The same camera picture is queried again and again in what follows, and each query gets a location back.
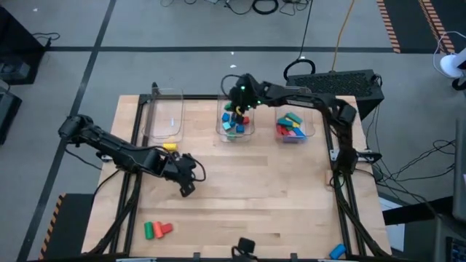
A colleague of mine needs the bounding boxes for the black camera device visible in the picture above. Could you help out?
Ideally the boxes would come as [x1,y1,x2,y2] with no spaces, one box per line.
[232,237,256,262]

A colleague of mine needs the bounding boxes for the black mat with orange stripe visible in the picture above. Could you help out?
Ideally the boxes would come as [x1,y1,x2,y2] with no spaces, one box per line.
[376,0,452,55]
[417,0,466,55]
[38,192,96,262]

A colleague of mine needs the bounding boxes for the black perforated computer case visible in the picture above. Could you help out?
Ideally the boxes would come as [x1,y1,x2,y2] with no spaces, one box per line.
[285,68,385,121]

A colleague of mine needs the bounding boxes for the white paper sheet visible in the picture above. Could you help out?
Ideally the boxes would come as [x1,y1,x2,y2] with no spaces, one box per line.
[378,198,406,253]

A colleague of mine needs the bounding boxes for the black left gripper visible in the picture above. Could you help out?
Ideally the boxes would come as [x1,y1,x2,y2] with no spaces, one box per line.
[162,152,200,198]

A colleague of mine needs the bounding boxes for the yellow cable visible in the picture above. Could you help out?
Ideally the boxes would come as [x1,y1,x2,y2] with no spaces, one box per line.
[330,0,356,73]

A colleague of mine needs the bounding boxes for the dark grey equipment case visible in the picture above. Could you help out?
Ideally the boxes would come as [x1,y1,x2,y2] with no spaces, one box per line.
[0,82,23,146]

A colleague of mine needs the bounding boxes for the black cable with coil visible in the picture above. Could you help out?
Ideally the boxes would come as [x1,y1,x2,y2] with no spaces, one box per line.
[283,0,317,83]

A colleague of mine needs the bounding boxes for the clear plastic bin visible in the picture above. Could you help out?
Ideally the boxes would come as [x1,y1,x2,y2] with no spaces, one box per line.
[274,86,314,143]
[216,86,256,143]
[141,87,186,144]

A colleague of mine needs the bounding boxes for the white round device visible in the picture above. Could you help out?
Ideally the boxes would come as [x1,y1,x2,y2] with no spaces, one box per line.
[432,31,466,91]

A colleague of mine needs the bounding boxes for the thin black floor cables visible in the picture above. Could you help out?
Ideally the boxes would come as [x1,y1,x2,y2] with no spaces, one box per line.
[159,0,252,15]

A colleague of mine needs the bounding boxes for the black metal table frame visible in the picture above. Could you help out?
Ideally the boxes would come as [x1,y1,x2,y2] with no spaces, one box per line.
[82,82,392,262]

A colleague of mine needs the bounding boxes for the black cable bundle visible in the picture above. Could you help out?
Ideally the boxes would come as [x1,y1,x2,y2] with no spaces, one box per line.
[363,103,456,219]

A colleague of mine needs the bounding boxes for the black cart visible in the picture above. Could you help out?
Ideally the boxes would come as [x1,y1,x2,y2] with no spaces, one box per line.
[0,6,47,87]

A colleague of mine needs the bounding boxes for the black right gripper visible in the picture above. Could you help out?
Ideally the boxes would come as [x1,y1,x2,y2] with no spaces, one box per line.
[229,74,264,124]

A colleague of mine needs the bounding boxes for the thin black cable with plug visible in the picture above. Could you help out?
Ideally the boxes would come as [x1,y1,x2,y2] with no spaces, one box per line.
[31,31,61,49]

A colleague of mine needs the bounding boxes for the blue long cylinder block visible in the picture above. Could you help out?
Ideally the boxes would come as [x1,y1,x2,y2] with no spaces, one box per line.
[329,242,347,260]

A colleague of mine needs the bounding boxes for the plain black floor mat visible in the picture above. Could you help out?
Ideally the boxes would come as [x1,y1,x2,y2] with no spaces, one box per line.
[382,195,456,226]

